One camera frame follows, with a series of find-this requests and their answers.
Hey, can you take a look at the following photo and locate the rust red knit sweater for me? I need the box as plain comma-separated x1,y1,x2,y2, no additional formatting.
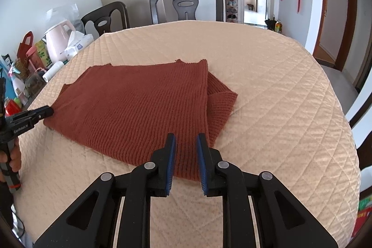
44,60,237,181

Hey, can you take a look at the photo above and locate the person's left hand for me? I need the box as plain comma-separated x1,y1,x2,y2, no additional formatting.
0,138,21,172

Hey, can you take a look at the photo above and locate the red container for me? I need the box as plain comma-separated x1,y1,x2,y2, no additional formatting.
4,98,21,116

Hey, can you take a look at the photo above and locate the white paper roll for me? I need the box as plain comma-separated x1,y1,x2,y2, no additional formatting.
42,61,64,83

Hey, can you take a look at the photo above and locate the white spray bottle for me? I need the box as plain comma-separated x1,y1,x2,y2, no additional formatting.
9,67,27,106

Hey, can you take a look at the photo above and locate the green snack packet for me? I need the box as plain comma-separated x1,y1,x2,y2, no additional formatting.
35,40,52,69

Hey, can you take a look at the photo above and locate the red paper bag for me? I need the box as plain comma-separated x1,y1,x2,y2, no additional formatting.
17,31,33,61

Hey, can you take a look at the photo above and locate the pink electric kettle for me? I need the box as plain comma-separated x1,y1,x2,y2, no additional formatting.
45,20,76,63

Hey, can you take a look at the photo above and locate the white tissue pack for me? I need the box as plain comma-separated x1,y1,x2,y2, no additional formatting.
64,31,94,60

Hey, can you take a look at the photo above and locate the red box on floor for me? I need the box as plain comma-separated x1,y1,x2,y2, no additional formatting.
352,196,372,238

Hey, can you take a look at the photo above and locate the beige quilted table cover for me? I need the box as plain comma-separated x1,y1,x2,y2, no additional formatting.
14,21,360,247

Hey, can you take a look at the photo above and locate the black chair left back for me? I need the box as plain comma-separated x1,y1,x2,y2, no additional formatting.
81,1,130,36

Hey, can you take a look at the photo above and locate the black chair right side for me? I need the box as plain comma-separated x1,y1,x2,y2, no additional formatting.
352,108,371,179

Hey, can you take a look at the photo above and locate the shoe rack shelf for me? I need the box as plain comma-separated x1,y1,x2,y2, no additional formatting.
225,0,238,23

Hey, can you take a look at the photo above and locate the brown wooden door frame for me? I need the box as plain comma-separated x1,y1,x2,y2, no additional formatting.
313,0,358,71

